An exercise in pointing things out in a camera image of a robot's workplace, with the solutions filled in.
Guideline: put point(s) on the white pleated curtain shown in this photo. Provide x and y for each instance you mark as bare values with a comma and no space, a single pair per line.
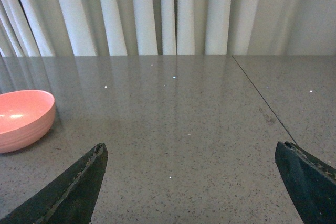
166,27

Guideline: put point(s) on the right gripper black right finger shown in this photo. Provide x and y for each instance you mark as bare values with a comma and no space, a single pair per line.
309,182

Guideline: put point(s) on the pink plastic bowl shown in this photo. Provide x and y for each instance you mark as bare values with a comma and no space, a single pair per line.
26,116

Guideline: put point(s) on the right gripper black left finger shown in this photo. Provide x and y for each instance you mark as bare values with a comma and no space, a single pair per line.
71,197

